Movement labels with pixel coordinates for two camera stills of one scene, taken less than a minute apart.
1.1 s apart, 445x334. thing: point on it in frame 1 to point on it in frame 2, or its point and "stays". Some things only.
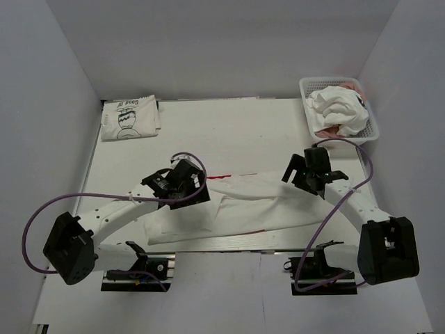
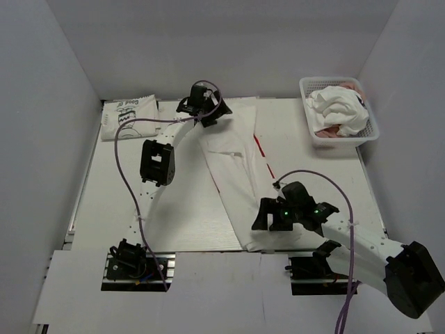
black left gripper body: (188, 191) to (211, 113)
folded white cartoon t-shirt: (131, 118) stays
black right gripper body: (297, 163) to (283, 220)
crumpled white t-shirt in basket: (337, 106) stays
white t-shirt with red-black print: (239, 203) to (255, 143)
